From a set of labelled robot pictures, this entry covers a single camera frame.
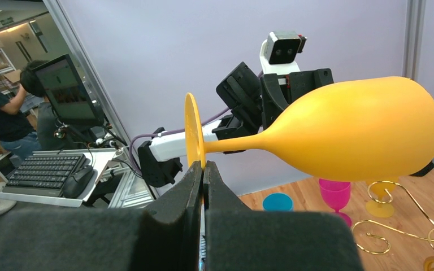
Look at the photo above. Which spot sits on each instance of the yellow wine glass taken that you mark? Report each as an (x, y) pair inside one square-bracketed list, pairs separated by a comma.
[(380, 193)]

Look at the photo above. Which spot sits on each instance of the black computer mouse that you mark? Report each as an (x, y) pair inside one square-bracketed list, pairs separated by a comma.
[(76, 183)]

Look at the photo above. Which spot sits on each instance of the pink wine glass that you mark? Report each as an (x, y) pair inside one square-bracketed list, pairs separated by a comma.
[(336, 195)]

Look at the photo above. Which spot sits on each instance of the person in black shirt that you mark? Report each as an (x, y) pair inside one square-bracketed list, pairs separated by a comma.
[(17, 135)]

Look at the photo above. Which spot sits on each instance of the gold wire glass rack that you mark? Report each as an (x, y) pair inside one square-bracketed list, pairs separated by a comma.
[(404, 241)]

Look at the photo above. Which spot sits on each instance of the right corner frame post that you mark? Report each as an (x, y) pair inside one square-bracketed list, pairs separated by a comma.
[(413, 37)]

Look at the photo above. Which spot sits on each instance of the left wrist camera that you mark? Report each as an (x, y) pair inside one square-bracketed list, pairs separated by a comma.
[(279, 50)]

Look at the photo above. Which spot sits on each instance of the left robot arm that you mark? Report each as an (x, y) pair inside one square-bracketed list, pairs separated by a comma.
[(160, 157)]

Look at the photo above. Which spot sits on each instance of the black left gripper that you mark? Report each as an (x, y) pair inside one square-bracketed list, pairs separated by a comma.
[(241, 92)]

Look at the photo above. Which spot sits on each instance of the left corner frame post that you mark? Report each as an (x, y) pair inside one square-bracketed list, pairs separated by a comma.
[(75, 43)]

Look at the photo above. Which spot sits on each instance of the teal wine glass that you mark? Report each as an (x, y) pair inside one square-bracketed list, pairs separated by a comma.
[(278, 202)]

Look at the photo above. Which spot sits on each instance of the black keyboard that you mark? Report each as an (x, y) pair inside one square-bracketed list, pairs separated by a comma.
[(44, 175)]

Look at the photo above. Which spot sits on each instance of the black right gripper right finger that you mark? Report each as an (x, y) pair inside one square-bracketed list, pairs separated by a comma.
[(239, 238)]

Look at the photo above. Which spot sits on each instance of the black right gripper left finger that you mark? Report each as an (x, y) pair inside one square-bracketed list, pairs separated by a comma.
[(164, 235)]

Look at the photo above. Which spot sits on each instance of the black cloth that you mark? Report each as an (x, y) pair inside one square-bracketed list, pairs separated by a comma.
[(424, 171)]

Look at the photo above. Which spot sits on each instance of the yellow wine glass front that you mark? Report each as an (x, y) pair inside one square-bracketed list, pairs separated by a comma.
[(360, 130)]

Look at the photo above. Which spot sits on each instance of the corner frame post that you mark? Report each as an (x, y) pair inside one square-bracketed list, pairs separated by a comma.
[(413, 37), (75, 43)]

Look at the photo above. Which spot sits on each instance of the black computer monitor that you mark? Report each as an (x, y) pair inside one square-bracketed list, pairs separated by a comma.
[(67, 93)]

